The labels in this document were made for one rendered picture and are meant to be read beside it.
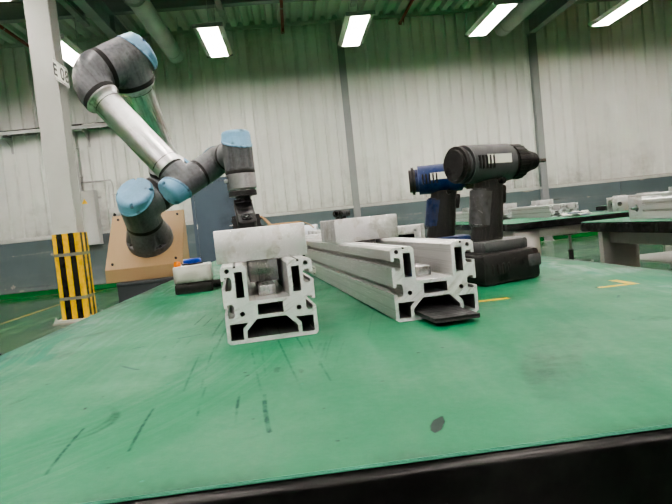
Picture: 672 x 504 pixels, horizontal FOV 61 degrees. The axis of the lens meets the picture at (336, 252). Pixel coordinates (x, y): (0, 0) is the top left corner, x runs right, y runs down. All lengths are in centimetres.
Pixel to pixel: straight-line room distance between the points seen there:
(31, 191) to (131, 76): 1188
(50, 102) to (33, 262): 612
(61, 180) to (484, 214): 711
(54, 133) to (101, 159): 526
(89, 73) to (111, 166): 1135
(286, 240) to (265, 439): 38
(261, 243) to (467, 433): 43
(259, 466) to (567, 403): 18
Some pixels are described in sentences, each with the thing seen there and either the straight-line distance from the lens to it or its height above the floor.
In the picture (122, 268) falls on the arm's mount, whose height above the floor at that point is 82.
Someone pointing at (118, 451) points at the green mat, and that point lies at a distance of 38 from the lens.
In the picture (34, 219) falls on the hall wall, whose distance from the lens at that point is 1348.
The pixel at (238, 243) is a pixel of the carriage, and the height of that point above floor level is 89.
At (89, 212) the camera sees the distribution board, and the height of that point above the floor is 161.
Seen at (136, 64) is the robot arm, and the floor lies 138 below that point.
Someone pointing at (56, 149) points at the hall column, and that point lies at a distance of 783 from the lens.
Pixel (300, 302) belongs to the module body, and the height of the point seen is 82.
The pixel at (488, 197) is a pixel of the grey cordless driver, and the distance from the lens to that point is 92.
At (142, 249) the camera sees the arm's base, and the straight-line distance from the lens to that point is 194.
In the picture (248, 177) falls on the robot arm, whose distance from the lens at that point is 146.
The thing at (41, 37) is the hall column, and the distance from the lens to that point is 816.
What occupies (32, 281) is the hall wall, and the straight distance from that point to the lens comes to 1354.
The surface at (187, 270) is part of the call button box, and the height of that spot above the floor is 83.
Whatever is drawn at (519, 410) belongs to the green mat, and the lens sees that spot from 36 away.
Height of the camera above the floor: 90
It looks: 3 degrees down
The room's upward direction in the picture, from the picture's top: 6 degrees counter-clockwise
